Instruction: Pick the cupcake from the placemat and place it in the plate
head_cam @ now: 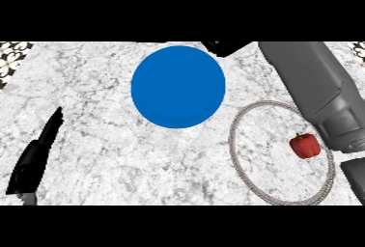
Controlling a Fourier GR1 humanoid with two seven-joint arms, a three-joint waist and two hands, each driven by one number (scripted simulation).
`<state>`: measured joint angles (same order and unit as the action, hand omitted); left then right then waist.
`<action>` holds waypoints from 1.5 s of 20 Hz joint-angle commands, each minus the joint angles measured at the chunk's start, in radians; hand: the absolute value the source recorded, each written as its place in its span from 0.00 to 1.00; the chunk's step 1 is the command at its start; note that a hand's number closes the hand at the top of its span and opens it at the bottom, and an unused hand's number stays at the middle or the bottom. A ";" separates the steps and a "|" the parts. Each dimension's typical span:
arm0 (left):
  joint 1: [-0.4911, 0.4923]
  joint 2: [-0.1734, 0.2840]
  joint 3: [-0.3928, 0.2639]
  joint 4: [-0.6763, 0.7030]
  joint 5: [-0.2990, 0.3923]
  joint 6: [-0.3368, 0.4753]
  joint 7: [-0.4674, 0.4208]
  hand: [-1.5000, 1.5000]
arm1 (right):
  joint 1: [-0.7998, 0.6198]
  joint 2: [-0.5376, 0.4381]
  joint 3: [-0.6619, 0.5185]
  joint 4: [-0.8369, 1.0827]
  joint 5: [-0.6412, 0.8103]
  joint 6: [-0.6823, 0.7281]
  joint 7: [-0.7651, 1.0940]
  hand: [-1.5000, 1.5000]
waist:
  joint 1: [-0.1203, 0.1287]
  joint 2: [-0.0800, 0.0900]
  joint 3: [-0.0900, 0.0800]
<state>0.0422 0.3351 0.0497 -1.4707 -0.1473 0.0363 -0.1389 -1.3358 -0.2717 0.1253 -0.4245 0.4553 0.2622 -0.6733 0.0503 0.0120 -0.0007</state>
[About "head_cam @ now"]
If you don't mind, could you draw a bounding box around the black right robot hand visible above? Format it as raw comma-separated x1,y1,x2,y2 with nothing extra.
199,41,260,59

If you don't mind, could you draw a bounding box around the blue round plate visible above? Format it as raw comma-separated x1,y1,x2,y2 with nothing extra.
130,44,226,129

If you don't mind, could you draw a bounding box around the red bell pepper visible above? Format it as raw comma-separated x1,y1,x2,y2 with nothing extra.
288,132,322,160

